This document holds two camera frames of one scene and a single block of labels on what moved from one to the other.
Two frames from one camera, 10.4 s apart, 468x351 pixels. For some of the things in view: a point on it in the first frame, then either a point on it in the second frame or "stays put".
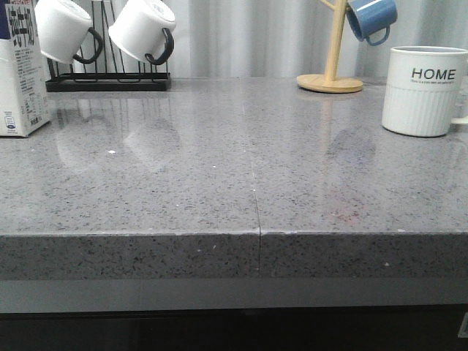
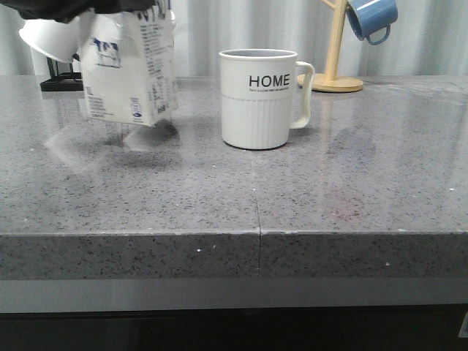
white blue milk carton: (23, 95) → (129, 63)
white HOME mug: (423, 90) → (257, 93)
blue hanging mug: (371, 20) stays put
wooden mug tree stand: (328, 82) stays put
